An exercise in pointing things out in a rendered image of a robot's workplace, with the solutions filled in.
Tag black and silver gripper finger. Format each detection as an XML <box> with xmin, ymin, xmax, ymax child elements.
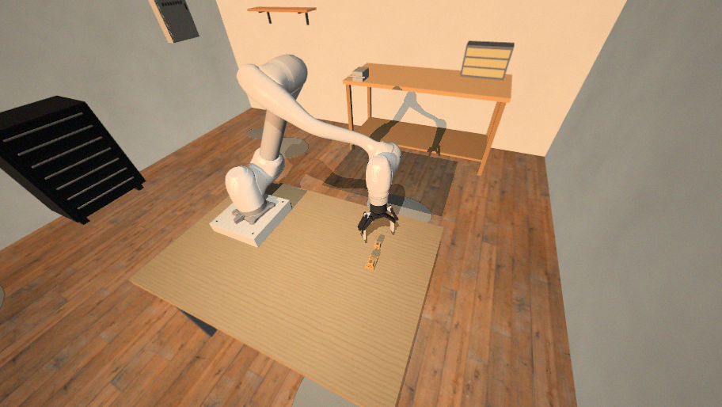
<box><xmin>357</xmin><ymin>212</ymin><xmax>378</xmax><ymax>240</ymax></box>
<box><xmin>381</xmin><ymin>205</ymin><xmax>399</xmax><ymax>232</ymax></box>

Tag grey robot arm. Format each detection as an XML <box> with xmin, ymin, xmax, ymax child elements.
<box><xmin>226</xmin><ymin>54</ymin><xmax>401</xmax><ymax>225</ymax></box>

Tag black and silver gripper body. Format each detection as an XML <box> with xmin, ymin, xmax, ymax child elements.
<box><xmin>370</xmin><ymin>203</ymin><xmax>387</xmax><ymax>219</ymax></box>

